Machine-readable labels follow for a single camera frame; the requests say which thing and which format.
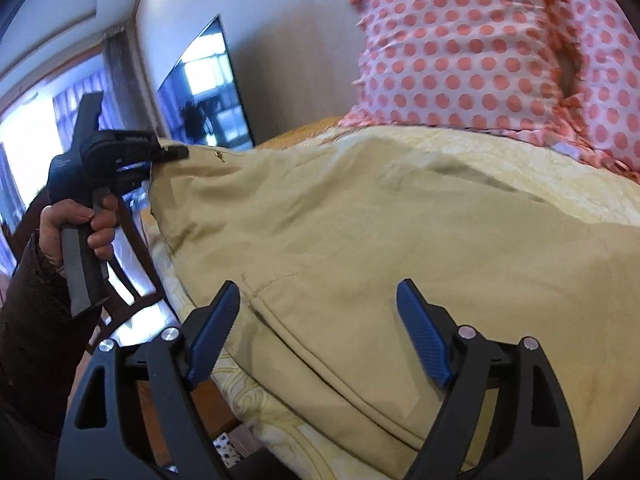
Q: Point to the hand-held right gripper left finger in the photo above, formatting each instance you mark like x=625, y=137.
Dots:
x=214, y=331

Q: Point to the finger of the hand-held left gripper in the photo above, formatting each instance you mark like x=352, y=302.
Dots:
x=170, y=154

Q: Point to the person's left hand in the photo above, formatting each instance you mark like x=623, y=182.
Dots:
x=75, y=230

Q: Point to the beige pants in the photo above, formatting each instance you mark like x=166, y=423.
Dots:
x=390, y=280

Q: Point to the pink polka dot pillow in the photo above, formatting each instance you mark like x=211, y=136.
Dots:
x=495, y=55

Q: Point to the window curtain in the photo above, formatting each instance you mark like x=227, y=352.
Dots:
x=127, y=75

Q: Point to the dark wooden chair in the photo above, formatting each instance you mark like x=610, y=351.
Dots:
x=125, y=280

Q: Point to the person's left forearm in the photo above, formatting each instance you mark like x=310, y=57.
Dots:
x=37, y=340

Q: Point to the yellow bed blanket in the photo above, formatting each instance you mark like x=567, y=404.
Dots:
x=525, y=170

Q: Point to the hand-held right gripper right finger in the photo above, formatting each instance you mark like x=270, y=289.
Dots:
x=422, y=332

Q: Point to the wall television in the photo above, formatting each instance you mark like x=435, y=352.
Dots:
x=205, y=90

